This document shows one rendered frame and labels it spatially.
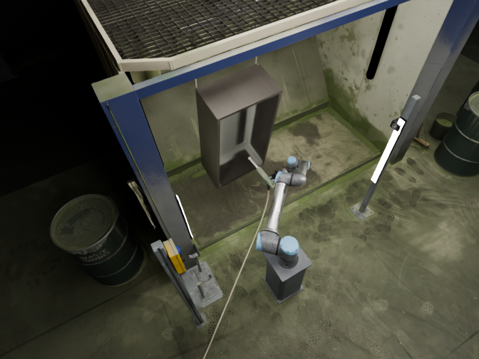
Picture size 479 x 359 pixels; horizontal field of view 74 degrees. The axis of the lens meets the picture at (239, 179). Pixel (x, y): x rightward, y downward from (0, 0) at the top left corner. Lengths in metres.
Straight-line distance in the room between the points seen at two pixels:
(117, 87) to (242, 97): 1.11
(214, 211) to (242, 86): 1.68
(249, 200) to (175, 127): 1.27
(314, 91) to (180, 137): 2.02
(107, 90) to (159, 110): 2.26
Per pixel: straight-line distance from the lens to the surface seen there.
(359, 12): 2.34
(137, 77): 3.55
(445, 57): 3.63
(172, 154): 4.08
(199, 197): 3.93
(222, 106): 2.51
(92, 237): 3.02
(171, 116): 4.03
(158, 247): 1.86
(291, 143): 4.45
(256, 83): 2.69
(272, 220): 2.70
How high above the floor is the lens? 3.25
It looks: 53 degrees down
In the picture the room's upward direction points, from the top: 5 degrees counter-clockwise
